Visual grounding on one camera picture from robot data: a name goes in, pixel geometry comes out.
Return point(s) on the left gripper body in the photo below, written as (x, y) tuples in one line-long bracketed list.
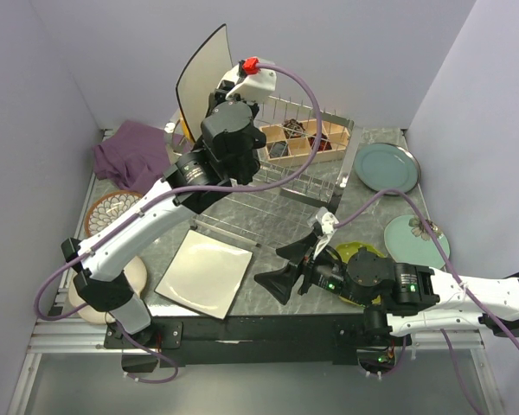
[(221, 95)]

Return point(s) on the square cream plate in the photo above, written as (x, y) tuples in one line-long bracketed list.
[(200, 77), (205, 275)]

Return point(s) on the patterned fabric roll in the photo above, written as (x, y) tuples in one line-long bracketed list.
[(293, 129)]

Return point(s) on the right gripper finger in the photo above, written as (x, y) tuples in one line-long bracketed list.
[(302, 249), (280, 283)]

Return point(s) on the grey fabric roll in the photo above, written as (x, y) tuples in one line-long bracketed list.
[(278, 149)]

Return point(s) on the teal round plate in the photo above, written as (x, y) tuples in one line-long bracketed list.
[(384, 165)]

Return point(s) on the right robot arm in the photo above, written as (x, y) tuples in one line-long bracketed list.
[(397, 299)]

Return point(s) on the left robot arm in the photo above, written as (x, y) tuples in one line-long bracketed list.
[(226, 152)]

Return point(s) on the wooden compartment tray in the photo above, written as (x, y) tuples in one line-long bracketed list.
[(299, 148)]

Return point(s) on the orange plate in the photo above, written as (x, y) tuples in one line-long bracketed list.
[(186, 132)]

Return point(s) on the cream round bowl plate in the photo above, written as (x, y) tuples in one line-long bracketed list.
[(136, 274)]

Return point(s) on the green polka dot plate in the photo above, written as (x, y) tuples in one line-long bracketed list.
[(346, 251)]

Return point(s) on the mint floral plate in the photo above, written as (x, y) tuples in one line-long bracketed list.
[(407, 241)]

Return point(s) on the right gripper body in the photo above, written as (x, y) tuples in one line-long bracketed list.
[(323, 270)]

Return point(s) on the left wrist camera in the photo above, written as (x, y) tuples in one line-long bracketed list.
[(264, 80)]

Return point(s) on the red black fabric roll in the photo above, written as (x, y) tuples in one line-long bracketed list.
[(324, 143)]

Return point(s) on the metal dish rack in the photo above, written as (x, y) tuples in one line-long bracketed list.
[(294, 190)]

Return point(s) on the floral patterned plate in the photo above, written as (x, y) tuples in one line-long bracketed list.
[(107, 209)]

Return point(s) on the purple cloth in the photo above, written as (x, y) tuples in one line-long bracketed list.
[(133, 158)]

